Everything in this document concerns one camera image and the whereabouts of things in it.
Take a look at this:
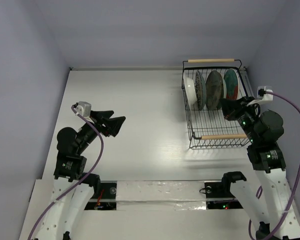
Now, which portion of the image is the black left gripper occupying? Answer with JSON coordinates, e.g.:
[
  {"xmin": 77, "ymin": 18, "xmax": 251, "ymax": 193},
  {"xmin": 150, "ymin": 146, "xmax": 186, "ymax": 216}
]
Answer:
[{"xmin": 76, "ymin": 109, "xmax": 125, "ymax": 153}]

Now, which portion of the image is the dark reindeer plate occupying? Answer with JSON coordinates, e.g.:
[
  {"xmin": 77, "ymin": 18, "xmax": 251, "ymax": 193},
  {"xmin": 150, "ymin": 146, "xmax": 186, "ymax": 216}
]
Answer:
[{"xmin": 205, "ymin": 70, "xmax": 225, "ymax": 111}]

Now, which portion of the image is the blue floral plate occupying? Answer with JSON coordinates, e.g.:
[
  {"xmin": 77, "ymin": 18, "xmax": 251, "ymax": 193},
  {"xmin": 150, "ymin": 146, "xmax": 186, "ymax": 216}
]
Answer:
[{"xmin": 195, "ymin": 70, "xmax": 207, "ymax": 110}]

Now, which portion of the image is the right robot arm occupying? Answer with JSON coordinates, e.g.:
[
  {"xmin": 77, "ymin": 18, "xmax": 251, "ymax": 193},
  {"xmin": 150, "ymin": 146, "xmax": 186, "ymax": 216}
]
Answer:
[{"xmin": 220, "ymin": 97, "xmax": 300, "ymax": 240}]

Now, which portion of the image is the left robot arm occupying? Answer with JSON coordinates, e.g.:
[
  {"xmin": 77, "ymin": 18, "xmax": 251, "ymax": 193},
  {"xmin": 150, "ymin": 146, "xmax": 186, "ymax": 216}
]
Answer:
[{"xmin": 28, "ymin": 108, "xmax": 126, "ymax": 240}]

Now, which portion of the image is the teal and red plate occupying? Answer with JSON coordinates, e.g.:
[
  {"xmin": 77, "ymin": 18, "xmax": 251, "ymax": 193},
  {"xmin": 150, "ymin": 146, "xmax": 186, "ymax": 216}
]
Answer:
[{"xmin": 224, "ymin": 68, "xmax": 240, "ymax": 100}]

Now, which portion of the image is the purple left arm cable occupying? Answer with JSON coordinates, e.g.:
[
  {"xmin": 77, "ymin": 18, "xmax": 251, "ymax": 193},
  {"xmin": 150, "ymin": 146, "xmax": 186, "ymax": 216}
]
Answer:
[{"xmin": 26, "ymin": 104, "xmax": 105, "ymax": 240}]

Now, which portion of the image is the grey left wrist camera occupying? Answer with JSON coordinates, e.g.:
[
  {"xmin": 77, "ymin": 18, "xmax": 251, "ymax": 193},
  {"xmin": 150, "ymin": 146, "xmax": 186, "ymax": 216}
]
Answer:
[{"xmin": 74, "ymin": 101, "xmax": 92, "ymax": 119}]

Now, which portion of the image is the black wire dish rack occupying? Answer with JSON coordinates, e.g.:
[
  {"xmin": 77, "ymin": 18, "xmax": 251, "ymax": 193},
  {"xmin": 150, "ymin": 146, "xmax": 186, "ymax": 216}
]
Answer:
[{"xmin": 181, "ymin": 58, "xmax": 254, "ymax": 149}]

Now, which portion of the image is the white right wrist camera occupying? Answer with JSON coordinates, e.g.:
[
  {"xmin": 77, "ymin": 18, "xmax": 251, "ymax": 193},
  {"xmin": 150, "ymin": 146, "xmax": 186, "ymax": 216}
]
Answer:
[{"xmin": 247, "ymin": 86, "xmax": 274, "ymax": 106}]

